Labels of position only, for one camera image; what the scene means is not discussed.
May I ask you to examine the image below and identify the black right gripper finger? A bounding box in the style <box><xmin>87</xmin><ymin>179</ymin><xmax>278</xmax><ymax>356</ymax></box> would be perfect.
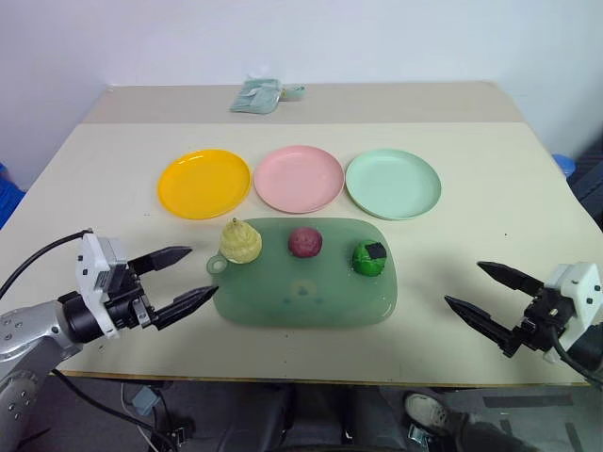
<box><xmin>476</xmin><ymin>261</ymin><xmax>548</xmax><ymax>299</ymax></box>
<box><xmin>443</xmin><ymin>295</ymin><xmax>520</xmax><ymax>361</ymax></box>

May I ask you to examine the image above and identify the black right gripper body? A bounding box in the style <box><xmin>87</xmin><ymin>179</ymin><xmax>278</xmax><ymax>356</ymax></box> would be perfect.
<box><xmin>511</xmin><ymin>282</ymin><xmax>574</xmax><ymax>357</ymax></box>

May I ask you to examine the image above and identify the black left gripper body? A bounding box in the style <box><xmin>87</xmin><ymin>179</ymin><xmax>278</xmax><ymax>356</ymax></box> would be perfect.
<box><xmin>104</xmin><ymin>261</ymin><xmax>160</xmax><ymax>331</ymax></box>

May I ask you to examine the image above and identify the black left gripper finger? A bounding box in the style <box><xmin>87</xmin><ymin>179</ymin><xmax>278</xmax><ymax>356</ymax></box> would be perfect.
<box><xmin>126</xmin><ymin>245</ymin><xmax>194</xmax><ymax>275</ymax></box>
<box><xmin>152</xmin><ymin>285</ymin><xmax>220</xmax><ymax>331</ymax></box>

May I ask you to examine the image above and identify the yellow plastic plate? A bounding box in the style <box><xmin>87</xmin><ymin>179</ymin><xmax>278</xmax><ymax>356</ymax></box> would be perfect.
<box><xmin>156</xmin><ymin>149</ymin><xmax>253</xmax><ymax>221</ymax></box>

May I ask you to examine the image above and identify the green toy fruit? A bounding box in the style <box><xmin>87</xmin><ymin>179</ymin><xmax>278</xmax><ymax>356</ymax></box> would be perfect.
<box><xmin>351</xmin><ymin>240</ymin><xmax>389</xmax><ymax>277</ymax></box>

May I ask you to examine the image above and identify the dark red toy fruit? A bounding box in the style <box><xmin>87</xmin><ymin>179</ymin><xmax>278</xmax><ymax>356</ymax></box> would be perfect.
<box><xmin>287</xmin><ymin>226</ymin><xmax>324</xmax><ymax>260</ymax></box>

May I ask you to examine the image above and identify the light green plastic plate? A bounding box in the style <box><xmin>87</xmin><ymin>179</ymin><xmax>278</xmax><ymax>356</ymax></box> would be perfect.
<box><xmin>345</xmin><ymin>148</ymin><xmax>444</xmax><ymax>221</ymax></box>

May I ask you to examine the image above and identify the pink plastic plate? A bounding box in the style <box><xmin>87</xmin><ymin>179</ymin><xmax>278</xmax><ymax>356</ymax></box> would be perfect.
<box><xmin>253</xmin><ymin>144</ymin><xmax>345</xmax><ymax>215</ymax></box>

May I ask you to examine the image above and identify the yellow toy pear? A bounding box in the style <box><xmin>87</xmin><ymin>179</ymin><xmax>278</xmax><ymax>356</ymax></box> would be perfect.
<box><xmin>218</xmin><ymin>217</ymin><xmax>263</xmax><ymax>265</ymax></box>

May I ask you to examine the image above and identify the grey plug connector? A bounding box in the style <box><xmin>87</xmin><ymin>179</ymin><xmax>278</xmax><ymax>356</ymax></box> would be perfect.
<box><xmin>131</xmin><ymin>389</ymin><xmax>159</xmax><ymax>416</ymax></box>

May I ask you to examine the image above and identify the white shoe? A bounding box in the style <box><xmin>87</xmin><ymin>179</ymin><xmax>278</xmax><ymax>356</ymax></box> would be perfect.
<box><xmin>404</xmin><ymin>393</ymin><xmax>449</xmax><ymax>430</ymax></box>

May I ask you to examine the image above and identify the black equipment case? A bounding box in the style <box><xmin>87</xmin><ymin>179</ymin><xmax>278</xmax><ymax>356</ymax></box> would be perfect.
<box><xmin>566</xmin><ymin>139</ymin><xmax>603</xmax><ymax>233</ymax></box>

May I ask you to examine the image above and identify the translucent green cutting board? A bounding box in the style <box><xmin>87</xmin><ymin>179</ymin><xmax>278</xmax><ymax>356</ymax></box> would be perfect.
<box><xmin>205</xmin><ymin>216</ymin><xmax>399</xmax><ymax>330</ymax></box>

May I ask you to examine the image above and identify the blue plastic stool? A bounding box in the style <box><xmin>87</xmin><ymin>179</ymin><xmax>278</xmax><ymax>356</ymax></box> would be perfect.
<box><xmin>551</xmin><ymin>153</ymin><xmax>578</xmax><ymax>178</ymax></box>

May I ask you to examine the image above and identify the blue plastic crate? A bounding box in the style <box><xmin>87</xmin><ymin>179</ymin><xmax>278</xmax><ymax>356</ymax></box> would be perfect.
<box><xmin>0</xmin><ymin>162</ymin><xmax>27</xmax><ymax>230</ymax></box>

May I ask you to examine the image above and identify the green plastic packet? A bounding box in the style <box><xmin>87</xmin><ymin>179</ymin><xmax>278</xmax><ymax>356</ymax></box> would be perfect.
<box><xmin>229</xmin><ymin>77</ymin><xmax>284</xmax><ymax>115</ymax></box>

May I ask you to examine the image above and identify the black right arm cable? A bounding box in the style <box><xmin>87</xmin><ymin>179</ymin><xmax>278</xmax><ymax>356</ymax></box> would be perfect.
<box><xmin>548</xmin><ymin>324</ymin><xmax>603</xmax><ymax>395</ymax></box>

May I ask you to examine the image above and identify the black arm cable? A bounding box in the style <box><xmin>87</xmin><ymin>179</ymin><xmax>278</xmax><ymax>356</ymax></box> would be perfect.
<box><xmin>0</xmin><ymin>229</ymin><xmax>94</xmax><ymax>300</ymax></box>
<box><xmin>548</xmin><ymin>324</ymin><xmax>603</xmax><ymax>395</ymax></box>

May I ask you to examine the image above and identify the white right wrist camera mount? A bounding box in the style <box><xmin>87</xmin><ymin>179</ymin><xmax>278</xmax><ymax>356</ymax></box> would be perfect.
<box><xmin>543</xmin><ymin>262</ymin><xmax>601</xmax><ymax>364</ymax></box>

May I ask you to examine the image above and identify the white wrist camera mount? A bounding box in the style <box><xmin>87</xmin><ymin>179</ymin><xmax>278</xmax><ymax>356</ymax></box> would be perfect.
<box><xmin>73</xmin><ymin>229</ymin><xmax>129</xmax><ymax>341</ymax></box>
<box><xmin>543</xmin><ymin>262</ymin><xmax>601</xmax><ymax>364</ymax></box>

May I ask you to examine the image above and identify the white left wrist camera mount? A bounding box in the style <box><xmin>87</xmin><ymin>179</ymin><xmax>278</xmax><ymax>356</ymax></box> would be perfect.
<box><xmin>73</xmin><ymin>229</ymin><xmax>129</xmax><ymax>341</ymax></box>

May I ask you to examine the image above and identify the black floor cable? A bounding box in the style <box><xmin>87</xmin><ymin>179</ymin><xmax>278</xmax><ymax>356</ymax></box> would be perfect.
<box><xmin>50</xmin><ymin>369</ymin><xmax>176</xmax><ymax>452</ymax></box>

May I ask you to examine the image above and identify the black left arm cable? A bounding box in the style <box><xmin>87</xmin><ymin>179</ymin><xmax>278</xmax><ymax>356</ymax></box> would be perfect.
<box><xmin>0</xmin><ymin>229</ymin><xmax>94</xmax><ymax>300</ymax></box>

